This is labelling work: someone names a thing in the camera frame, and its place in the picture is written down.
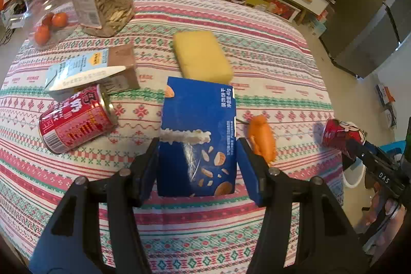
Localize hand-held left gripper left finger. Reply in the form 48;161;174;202
29;137;160;274

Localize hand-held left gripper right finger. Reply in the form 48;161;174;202
237;137;370;274

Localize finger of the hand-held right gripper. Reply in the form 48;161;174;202
345;137;408;198

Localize white plastic bin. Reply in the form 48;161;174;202
342;141;405;189

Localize orange carrot toy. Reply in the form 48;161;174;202
247;115;277;166

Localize red cartoon drink can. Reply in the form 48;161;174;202
321;119;367;159

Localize blue biscuit box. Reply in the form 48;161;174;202
157;77;239;197

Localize light blue brown carton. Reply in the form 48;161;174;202
44;43;141;102

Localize yellow sponge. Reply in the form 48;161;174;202
173;30;235;85

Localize person's right hand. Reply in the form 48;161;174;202
369;194;407;249

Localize printed floor box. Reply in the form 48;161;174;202
376;83;398;131

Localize grey refrigerator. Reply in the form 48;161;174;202
319;0;411;79

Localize cardboard boxes on floor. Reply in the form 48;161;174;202
307;11;329;37

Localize red framed picture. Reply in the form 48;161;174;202
263;0;303;23

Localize glass jar with wooden lid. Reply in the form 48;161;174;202
22;0;78;49

